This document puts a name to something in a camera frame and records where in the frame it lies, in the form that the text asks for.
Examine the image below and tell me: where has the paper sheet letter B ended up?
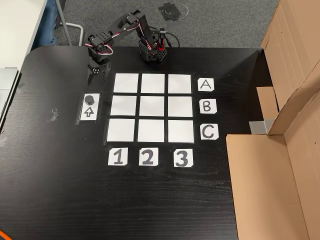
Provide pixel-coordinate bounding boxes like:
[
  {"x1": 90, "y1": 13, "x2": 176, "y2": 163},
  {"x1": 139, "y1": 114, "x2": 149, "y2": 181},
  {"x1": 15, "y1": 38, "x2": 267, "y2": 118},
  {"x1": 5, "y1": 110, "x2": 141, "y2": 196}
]
[{"x1": 199, "y1": 98, "x2": 218, "y2": 115}]

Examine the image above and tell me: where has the grey metal desk leg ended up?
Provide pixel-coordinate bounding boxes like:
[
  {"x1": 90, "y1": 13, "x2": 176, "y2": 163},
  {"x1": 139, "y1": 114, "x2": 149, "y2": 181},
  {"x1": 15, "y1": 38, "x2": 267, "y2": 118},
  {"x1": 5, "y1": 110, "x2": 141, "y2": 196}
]
[{"x1": 57, "y1": 0, "x2": 84, "y2": 47}]

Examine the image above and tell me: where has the brown cardboard panel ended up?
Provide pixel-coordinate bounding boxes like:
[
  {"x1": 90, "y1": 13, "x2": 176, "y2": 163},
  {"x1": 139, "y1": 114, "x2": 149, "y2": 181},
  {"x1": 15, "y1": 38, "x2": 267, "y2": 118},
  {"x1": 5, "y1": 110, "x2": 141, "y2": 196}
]
[{"x1": 256, "y1": 0, "x2": 320, "y2": 121}]

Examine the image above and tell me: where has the black floor tape marking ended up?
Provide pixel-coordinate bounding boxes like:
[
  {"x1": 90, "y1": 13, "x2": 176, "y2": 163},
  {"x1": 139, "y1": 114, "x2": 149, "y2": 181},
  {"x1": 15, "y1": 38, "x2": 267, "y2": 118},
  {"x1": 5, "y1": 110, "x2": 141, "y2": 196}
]
[{"x1": 157, "y1": 1, "x2": 189, "y2": 23}]

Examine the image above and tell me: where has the paper sheet number 1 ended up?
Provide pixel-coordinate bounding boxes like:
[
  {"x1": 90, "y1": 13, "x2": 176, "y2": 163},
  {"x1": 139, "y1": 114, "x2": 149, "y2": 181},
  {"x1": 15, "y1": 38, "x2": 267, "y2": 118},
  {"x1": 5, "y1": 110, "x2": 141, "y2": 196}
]
[{"x1": 107, "y1": 147, "x2": 129, "y2": 167}]

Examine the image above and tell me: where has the grey tape piece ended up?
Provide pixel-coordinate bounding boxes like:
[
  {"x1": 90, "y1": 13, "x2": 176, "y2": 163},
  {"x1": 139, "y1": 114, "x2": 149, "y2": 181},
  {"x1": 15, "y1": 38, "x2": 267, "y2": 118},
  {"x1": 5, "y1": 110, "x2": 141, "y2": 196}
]
[{"x1": 248, "y1": 119, "x2": 275, "y2": 136}]

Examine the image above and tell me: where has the paper sheet letter C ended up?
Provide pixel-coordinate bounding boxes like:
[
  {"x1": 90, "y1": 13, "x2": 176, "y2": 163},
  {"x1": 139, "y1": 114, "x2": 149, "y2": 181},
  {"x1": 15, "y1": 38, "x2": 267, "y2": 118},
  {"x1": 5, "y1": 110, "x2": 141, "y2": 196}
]
[{"x1": 199, "y1": 124, "x2": 220, "y2": 141}]

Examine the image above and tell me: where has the paper sheet number 3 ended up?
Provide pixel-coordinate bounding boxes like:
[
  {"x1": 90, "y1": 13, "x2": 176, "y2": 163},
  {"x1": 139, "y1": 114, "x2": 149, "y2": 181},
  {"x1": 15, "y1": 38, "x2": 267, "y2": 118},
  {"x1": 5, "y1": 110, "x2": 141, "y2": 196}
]
[{"x1": 173, "y1": 148, "x2": 194, "y2": 168}]

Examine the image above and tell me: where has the white nine-square grid sheet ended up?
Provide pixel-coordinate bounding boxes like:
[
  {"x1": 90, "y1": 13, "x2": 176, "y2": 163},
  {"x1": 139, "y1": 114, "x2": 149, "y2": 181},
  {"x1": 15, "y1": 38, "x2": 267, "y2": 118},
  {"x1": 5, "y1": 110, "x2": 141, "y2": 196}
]
[{"x1": 102, "y1": 72, "x2": 196, "y2": 146}]

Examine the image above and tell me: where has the brown cardboard with flat flap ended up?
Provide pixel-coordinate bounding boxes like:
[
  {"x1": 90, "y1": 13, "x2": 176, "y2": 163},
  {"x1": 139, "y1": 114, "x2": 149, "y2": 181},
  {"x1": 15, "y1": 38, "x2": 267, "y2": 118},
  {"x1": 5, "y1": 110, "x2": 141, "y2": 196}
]
[{"x1": 225, "y1": 82, "x2": 320, "y2": 240}]

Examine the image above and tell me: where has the black round token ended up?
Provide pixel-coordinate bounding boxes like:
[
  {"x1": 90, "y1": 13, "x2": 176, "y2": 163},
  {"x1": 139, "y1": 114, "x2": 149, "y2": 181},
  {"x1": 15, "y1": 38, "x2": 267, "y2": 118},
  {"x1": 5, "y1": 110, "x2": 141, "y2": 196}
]
[{"x1": 84, "y1": 93, "x2": 96, "y2": 106}]

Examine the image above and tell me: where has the white arrow paper sheet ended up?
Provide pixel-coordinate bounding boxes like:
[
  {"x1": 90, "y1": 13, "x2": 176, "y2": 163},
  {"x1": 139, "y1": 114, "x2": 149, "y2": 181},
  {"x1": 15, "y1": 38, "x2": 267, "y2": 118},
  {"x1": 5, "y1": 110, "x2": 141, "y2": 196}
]
[{"x1": 79, "y1": 93, "x2": 101, "y2": 122}]

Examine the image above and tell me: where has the paper sheet number 2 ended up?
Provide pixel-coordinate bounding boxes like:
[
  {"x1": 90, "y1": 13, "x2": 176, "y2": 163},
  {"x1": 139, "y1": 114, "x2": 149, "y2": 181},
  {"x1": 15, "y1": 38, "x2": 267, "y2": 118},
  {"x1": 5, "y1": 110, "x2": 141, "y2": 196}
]
[{"x1": 138, "y1": 147, "x2": 159, "y2": 167}]

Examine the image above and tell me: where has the black cable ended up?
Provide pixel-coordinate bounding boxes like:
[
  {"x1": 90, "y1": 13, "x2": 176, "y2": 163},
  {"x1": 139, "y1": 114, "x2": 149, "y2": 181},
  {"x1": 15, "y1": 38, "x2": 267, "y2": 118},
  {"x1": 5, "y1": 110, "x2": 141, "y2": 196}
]
[{"x1": 164, "y1": 31, "x2": 181, "y2": 48}]

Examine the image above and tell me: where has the crumpled clear tape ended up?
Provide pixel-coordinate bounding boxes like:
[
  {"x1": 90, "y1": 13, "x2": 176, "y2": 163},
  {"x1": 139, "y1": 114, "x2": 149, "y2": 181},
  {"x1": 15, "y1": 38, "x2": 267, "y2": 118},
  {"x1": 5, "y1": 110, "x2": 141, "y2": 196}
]
[{"x1": 46, "y1": 107, "x2": 60, "y2": 124}]

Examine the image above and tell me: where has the red and black clamp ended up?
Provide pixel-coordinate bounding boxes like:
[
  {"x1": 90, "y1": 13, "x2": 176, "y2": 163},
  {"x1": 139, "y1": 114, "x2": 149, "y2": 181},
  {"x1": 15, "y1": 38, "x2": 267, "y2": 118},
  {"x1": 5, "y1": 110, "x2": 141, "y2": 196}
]
[{"x1": 158, "y1": 27, "x2": 167, "y2": 50}]

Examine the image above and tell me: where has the person's leg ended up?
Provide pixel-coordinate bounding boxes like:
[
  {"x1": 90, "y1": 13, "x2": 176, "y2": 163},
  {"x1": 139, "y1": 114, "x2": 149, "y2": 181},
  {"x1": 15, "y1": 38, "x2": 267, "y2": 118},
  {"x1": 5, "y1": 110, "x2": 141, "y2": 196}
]
[{"x1": 45, "y1": 0, "x2": 60, "y2": 46}]

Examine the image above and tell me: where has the white desk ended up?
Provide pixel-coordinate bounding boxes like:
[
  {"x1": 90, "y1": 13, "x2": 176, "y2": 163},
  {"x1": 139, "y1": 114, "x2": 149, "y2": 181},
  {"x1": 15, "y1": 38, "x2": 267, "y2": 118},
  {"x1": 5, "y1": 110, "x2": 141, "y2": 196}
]
[{"x1": 0, "y1": 0, "x2": 49, "y2": 71}]

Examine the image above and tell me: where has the paper sheet letter A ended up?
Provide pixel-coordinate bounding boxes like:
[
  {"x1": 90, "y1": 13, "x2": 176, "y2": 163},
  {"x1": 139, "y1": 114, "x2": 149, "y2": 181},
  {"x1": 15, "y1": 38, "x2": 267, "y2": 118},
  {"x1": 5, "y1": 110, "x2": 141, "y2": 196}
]
[{"x1": 197, "y1": 78, "x2": 215, "y2": 93}]

